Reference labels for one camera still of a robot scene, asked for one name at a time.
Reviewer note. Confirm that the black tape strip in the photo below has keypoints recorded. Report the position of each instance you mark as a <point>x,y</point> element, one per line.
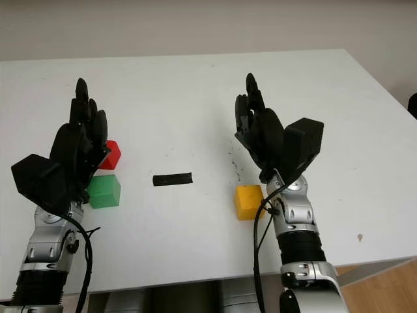
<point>172,179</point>

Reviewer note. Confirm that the yellow cube block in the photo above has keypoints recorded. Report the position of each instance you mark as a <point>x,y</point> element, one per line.
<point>249,202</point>

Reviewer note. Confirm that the grey left robot thigh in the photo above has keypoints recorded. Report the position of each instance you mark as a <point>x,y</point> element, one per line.
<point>125,301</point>

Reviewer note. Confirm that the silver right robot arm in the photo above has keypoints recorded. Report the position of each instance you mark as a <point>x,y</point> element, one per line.
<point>303,228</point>

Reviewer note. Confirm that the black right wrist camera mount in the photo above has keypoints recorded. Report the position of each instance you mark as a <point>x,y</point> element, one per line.
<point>304,143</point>

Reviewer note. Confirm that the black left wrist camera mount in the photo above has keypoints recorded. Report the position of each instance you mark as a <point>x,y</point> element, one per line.
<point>39,181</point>

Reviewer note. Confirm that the grey right robot thigh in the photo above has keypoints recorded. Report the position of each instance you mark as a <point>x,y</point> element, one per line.
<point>239,298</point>

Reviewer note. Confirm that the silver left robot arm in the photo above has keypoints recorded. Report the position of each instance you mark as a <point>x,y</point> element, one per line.
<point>45,241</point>

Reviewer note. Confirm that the green cube block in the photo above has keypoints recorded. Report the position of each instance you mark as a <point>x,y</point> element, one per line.
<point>104,192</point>

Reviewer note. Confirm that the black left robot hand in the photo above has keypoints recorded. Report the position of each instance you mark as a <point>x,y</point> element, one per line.
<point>76,143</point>

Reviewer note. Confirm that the grey robot thigh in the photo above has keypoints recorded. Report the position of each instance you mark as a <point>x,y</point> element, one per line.
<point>125,301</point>
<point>239,298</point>

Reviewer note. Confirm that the dark robot waist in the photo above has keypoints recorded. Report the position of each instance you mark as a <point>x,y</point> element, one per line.
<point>182,298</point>

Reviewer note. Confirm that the red cube block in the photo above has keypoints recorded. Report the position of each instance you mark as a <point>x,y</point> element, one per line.
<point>112,156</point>

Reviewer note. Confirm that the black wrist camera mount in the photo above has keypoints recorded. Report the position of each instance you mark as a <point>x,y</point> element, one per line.
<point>304,143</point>
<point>39,181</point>

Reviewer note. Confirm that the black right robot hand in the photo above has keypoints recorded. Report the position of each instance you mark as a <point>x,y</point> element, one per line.
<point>264,133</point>

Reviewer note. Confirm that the black round object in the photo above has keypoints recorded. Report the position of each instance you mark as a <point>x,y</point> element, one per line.
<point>413,106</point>

